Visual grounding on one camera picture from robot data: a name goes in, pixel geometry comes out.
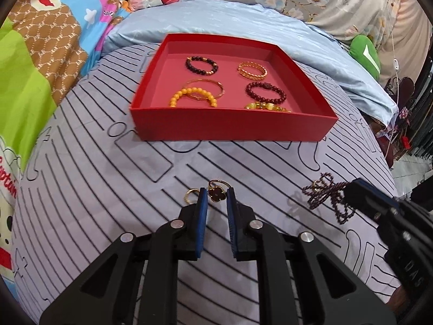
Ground light blue quilt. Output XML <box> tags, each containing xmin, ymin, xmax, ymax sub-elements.
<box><xmin>101</xmin><ymin>0</ymin><xmax>400</xmax><ymax>122</ymax></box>

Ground translucent yellow bead bracelet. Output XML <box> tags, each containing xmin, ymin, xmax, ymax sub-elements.
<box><xmin>244</xmin><ymin>102</ymin><xmax>292</xmax><ymax>113</ymax></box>

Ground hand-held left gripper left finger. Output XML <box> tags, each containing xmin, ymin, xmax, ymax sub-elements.
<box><xmin>40</xmin><ymin>187</ymin><xmax>208</xmax><ymax>325</ymax></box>

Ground pale pink curtain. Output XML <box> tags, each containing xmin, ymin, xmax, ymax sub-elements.
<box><xmin>379</xmin><ymin>0</ymin><xmax>431</xmax><ymax>87</ymax></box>

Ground green pillow white stripe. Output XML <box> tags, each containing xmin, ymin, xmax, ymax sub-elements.
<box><xmin>350</xmin><ymin>35</ymin><xmax>382</xmax><ymax>79</ymax></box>

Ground red cardboard box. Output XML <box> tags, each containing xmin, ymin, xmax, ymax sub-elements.
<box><xmin>129</xmin><ymin>34</ymin><xmax>339</xmax><ymax>142</ymax></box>

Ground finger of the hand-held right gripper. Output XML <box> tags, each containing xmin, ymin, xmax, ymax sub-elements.
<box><xmin>340</xmin><ymin>189</ymin><xmax>389</xmax><ymax>222</ymax></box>
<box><xmin>350</xmin><ymin>178</ymin><xmax>402</xmax><ymax>210</ymax></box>

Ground large gold bangle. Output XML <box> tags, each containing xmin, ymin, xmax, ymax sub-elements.
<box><xmin>183</xmin><ymin>79</ymin><xmax>225</xmax><ymax>102</ymax></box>

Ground dark bead bracelet gold accents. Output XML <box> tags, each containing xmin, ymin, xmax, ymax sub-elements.
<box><xmin>185</xmin><ymin>56</ymin><xmax>217</xmax><ymax>76</ymax></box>

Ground person's right hand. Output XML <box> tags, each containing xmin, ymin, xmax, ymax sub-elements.
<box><xmin>386</xmin><ymin>284</ymin><xmax>417</xmax><ymax>316</ymax></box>

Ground long purple small-bead bracelet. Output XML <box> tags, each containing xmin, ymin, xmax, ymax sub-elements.
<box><xmin>301</xmin><ymin>173</ymin><xmax>356</xmax><ymax>225</ymax></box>

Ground grey black-lined bedsheet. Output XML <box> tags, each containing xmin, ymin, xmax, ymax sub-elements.
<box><xmin>7</xmin><ymin>42</ymin><xmax>404</xmax><ymax>325</ymax></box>

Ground white cable with switch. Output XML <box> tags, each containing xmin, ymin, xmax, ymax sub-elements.
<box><xmin>382</xmin><ymin>0</ymin><xmax>402</xmax><ymax>163</ymax></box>

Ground dark red clover ring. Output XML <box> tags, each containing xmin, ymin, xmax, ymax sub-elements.
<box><xmin>207</xmin><ymin>179</ymin><xmax>234</xmax><ymax>204</ymax></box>

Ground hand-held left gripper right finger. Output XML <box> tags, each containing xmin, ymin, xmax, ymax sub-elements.
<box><xmin>226</xmin><ymin>187</ymin><xmax>397</xmax><ymax>325</ymax></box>

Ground dark metal chair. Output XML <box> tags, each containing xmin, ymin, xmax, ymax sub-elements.
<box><xmin>386</xmin><ymin>76</ymin><xmax>421</xmax><ymax>170</ymax></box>

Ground colourful cartoon printed blanket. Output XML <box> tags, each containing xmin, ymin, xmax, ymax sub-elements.
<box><xmin>0</xmin><ymin>0</ymin><xmax>136</xmax><ymax>278</ymax></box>

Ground dark red bead bracelet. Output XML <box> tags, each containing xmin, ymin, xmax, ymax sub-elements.
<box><xmin>245</xmin><ymin>81</ymin><xmax>287</xmax><ymax>104</ymax></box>

